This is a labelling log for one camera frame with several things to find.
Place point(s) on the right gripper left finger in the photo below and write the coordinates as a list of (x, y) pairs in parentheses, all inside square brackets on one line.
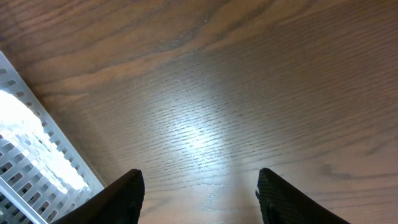
[(120, 202)]

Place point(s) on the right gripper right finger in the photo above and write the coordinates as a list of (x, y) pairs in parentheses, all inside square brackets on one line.
[(282, 203)]

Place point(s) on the clear white plastic basket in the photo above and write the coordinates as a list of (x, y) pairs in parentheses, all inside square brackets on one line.
[(43, 178)]

